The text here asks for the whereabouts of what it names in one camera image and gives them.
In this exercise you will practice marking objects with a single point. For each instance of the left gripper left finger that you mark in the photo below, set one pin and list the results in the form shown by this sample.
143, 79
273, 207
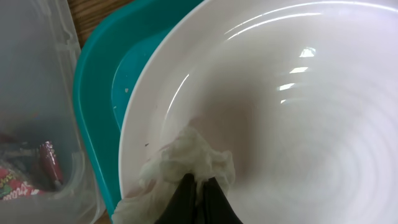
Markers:
181, 208

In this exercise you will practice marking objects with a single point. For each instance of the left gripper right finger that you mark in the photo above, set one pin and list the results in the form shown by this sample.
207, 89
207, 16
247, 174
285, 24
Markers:
216, 208

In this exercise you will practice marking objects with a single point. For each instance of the white napkin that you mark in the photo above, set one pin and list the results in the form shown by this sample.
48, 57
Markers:
160, 176

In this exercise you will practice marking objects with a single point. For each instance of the red snack wrapper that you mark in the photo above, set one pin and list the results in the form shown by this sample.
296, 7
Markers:
27, 170

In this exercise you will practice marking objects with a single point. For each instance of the clear plastic storage bin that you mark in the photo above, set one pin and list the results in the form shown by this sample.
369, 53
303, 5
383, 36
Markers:
39, 52

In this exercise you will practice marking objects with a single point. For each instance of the large white plate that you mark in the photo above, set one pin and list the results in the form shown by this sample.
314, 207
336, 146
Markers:
302, 93

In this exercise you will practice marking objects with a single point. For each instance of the teal serving tray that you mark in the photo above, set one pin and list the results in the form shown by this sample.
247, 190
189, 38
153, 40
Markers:
108, 67

